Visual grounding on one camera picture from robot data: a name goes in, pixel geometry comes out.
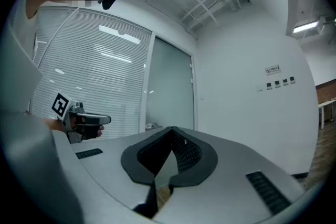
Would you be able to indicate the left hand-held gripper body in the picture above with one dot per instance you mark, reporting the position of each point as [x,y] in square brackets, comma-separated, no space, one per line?
[71,115]

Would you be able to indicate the white wall switch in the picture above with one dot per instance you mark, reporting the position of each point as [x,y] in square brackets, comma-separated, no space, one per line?
[259,88]

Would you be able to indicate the person's left hand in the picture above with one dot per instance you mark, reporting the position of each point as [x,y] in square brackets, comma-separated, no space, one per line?
[100,131]

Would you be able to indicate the white t-shirt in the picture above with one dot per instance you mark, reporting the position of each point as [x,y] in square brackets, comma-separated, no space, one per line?
[18,73]

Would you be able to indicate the person's left forearm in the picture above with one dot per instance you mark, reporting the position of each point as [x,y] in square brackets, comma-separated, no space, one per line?
[53,124]

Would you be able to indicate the small wall control panel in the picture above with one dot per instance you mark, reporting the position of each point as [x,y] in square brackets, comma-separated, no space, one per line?
[269,85]
[277,83]
[292,80]
[285,81]

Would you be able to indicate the white table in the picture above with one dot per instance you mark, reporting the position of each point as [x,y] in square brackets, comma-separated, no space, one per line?
[326,105]

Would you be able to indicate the white wall sign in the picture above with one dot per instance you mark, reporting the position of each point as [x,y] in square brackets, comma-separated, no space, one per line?
[273,70]

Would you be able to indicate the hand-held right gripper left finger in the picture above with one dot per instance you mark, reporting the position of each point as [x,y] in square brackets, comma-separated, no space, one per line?
[131,165]

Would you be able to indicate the white door frame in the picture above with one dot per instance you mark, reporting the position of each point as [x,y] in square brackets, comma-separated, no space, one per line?
[148,86]

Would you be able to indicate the white window blinds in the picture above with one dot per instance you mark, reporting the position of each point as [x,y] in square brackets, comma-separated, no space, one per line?
[92,73]

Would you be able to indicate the frosted glass door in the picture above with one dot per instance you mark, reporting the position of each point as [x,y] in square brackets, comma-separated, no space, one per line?
[170,81]

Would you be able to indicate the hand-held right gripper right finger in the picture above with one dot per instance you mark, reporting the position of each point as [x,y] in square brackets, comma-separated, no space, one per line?
[207,162]

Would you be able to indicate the short ceiling light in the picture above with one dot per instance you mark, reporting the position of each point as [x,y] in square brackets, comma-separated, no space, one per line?
[305,26]

